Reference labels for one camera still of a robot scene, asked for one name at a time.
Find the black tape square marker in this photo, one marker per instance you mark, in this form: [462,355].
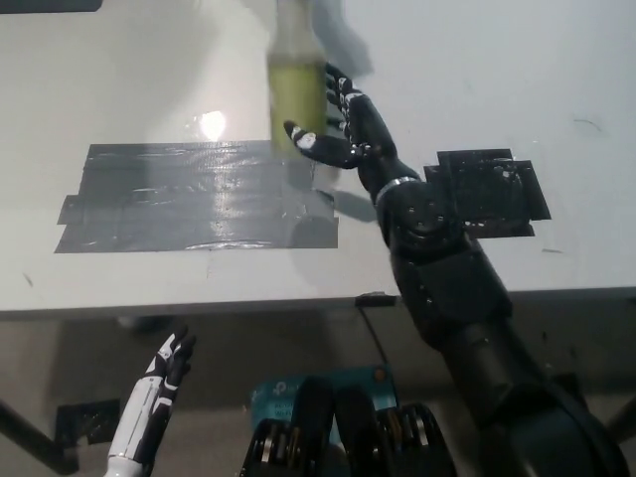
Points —
[497,194]

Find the spray bottle with green label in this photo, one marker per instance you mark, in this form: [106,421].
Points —
[295,89]

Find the black metal table leg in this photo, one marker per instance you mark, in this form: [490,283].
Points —
[35,437]

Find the black tape patch on floor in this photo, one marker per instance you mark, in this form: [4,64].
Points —
[88,421]

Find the large grey duct tape patch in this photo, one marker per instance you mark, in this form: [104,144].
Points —
[174,204]

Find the small black tape strip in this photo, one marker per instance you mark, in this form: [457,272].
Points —
[376,299]

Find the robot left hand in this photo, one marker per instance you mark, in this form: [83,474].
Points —
[149,402]

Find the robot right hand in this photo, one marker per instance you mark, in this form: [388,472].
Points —
[370,144]

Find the robot torso black and teal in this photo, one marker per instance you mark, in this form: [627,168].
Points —
[343,427]

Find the black box object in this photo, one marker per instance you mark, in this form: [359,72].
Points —
[49,4]

